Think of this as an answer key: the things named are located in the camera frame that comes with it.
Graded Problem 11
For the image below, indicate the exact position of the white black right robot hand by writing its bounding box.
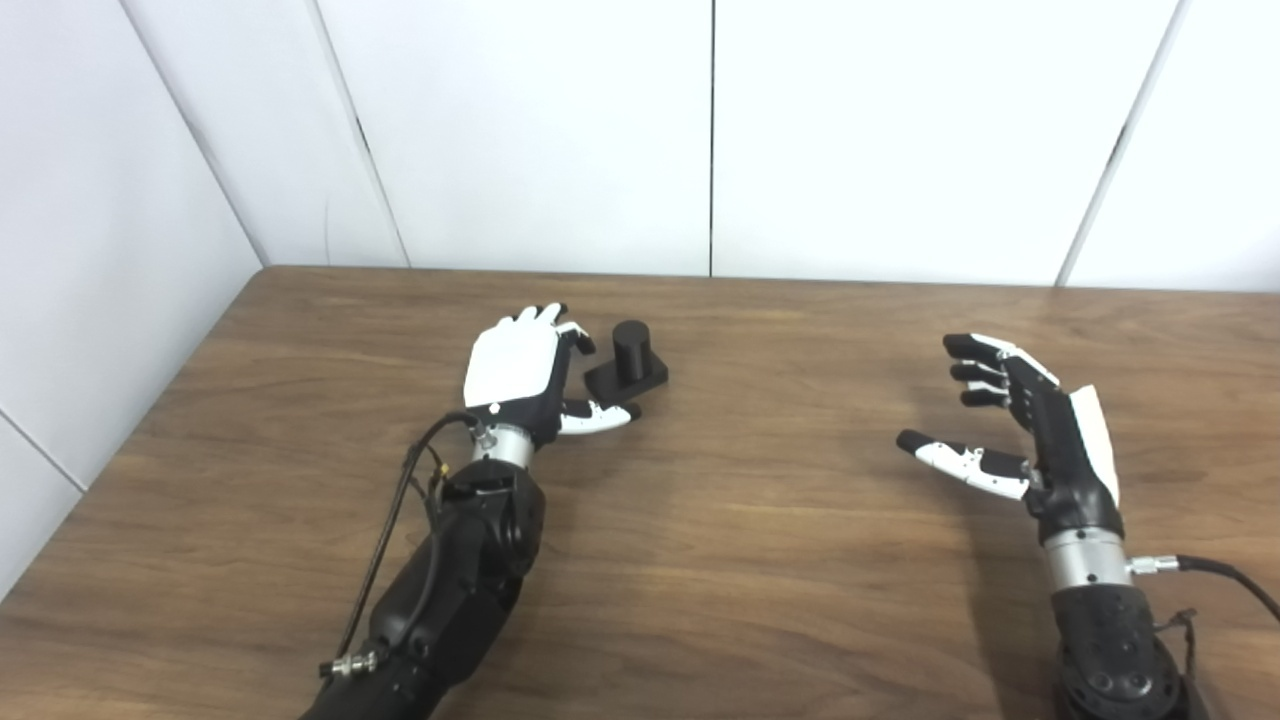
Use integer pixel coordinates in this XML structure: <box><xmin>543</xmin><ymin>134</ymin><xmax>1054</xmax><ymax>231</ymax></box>
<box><xmin>896</xmin><ymin>333</ymin><xmax>1125</xmax><ymax>546</ymax></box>

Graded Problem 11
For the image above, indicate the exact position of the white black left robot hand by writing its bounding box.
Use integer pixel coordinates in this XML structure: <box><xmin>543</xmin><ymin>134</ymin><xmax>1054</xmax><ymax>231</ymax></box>
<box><xmin>463</xmin><ymin>303</ymin><xmax>643</xmax><ymax>451</ymax></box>

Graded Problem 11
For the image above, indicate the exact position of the black peg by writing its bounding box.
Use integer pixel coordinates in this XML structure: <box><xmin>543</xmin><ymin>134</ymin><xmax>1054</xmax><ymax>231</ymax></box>
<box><xmin>584</xmin><ymin>320</ymin><xmax>670</xmax><ymax>407</ymax></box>

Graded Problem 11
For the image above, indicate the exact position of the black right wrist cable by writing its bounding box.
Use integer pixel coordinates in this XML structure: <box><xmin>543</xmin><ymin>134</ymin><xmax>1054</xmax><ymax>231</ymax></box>
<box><xmin>1128</xmin><ymin>554</ymin><xmax>1280</xmax><ymax>621</ymax></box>

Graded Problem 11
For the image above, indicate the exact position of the thin right wrist wire bundle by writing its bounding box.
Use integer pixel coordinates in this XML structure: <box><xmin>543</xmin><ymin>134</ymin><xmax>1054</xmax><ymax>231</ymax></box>
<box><xmin>1155</xmin><ymin>608</ymin><xmax>1199</xmax><ymax>681</ymax></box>

